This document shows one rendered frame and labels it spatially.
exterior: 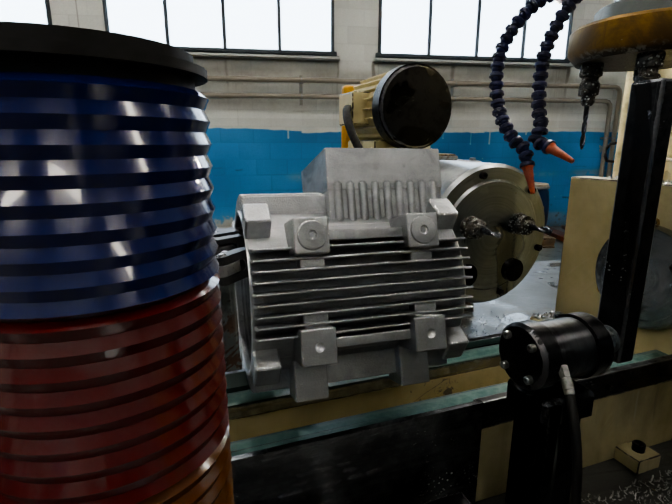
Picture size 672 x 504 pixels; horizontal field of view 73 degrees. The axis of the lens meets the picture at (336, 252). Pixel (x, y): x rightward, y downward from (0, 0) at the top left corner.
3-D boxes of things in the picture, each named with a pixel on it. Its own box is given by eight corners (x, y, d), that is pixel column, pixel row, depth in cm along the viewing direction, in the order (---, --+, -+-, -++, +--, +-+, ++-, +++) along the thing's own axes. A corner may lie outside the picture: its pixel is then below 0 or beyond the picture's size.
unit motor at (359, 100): (388, 228, 138) (392, 82, 128) (449, 251, 108) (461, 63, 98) (307, 233, 130) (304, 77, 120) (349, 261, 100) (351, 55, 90)
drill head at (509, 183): (443, 256, 116) (449, 157, 110) (556, 302, 82) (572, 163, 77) (353, 265, 107) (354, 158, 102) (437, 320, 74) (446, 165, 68)
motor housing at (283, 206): (395, 350, 59) (384, 205, 59) (484, 382, 40) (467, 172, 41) (239, 371, 53) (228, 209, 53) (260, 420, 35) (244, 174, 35)
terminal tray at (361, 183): (400, 229, 55) (395, 171, 55) (446, 218, 45) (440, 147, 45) (304, 234, 52) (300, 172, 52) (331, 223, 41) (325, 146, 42)
